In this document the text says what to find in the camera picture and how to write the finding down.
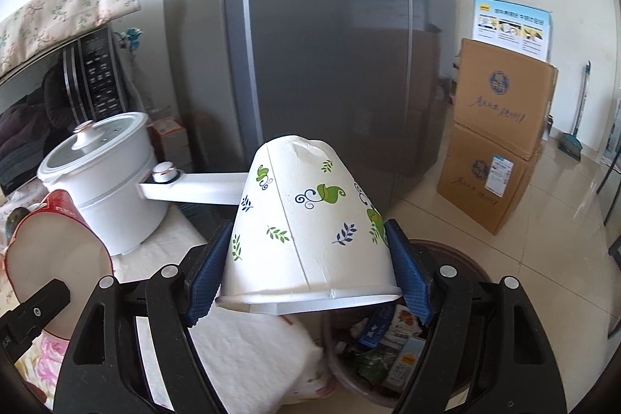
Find grey refrigerator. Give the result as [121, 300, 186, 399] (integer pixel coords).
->
[162, 0, 457, 225]

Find brown cardboard box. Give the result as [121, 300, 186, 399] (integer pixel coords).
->
[453, 38, 559, 161]

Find red instant noodle cup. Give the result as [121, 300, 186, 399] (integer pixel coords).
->
[4, 189, 116, 340]

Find black microwave oven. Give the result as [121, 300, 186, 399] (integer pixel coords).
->
[0, 26, 129, 196]

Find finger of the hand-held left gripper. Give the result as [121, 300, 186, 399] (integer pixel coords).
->
[0, 279, 71, 347]

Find green snack packet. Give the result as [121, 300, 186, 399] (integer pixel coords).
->
[352, 348, 394, 388]

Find white and orange carton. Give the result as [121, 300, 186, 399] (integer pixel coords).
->
[148, 116, 191, 175]

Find lower cardboard box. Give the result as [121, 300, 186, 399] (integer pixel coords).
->
[437, 123, 543, 235]

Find brown trash bin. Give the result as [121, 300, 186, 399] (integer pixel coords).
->
[320, 239, 491, 410]

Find white electric cooking pot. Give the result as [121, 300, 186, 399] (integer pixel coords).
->
[38, 112, 253, 257]

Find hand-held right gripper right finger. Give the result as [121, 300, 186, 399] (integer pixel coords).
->
[383, 220, 568, 414]

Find teal decoration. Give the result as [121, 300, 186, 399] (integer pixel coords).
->
[116, 27, 145, 52]

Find blue and white printed box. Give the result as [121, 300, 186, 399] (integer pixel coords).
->
[473, 0, 554, 62]

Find broom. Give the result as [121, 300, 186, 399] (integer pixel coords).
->
[558, 61, 592, 160]

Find dark green squash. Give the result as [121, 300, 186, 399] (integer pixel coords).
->
[5, 206, 30, 240]

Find black metal chair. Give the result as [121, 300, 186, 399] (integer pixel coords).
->
[597, 162, 621, 260]

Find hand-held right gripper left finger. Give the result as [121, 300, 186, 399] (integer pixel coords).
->
[53, 220, 234, 414]

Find floral microwave cover cloth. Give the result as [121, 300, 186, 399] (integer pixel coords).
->
[0, 0, 141, 78]

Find glass pot lid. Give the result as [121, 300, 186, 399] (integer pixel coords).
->
[39, 113, 149, 179]

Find white paper cup green print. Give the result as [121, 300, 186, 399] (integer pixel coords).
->
[215, 133, 403, 315]

